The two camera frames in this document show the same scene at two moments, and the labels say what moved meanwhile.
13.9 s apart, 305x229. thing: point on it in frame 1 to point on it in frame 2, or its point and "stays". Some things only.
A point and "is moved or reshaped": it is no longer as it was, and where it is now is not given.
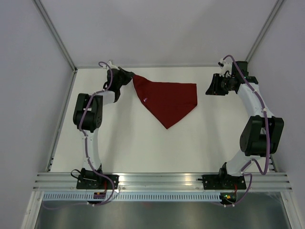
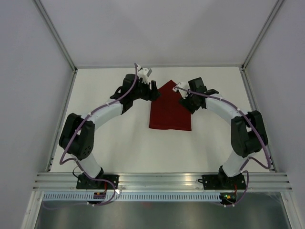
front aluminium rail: x=158 y=181 stays
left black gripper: x=127 y=75 to x=152 y=95
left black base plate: x=96 y=182 stays
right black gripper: x=214 y=89 to x=184 y=102
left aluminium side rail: x=61 y=119 stays
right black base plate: x=218 y=182 stays
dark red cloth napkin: x=168 y=102 is moved or reshaped
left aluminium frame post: x=46 y=16 stays
